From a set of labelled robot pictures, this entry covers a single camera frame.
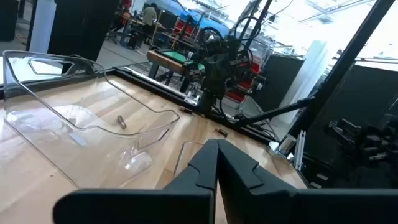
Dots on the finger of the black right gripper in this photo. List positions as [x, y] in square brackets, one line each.
[212, 74]
[224, 74]

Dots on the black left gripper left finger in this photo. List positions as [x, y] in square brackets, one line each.
[186, 202]

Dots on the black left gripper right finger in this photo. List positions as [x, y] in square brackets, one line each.
[264, 202]

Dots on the clear plastic bin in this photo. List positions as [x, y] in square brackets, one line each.
[183, 149]
[18, 102]

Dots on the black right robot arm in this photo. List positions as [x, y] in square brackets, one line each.
[206, 102]

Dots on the red storage bins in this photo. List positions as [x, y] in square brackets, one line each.
[239, 95]

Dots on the green-top workbench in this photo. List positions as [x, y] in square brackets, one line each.
[174, 59]

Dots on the black box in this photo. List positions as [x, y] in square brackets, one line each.
[280, 81]

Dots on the silver tape roll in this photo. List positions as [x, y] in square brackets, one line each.
[281, 146]

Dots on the white slanted panel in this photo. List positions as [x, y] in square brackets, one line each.
[308, 71]

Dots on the person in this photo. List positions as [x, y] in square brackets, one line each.
[125, 17]
[150, 15]

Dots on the silver and black battery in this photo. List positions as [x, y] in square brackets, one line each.
[121, 122]

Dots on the black metal mechanism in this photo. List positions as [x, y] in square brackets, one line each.
[360, 140]

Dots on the tall black panel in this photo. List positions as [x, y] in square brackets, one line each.
[81, 28]

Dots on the white pillar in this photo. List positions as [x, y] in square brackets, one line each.
[42, 28]

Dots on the silver aluminium bracket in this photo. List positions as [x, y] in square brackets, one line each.
[299, 149]

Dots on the black aluminium rig frame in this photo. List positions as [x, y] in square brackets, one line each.
[342, 62]

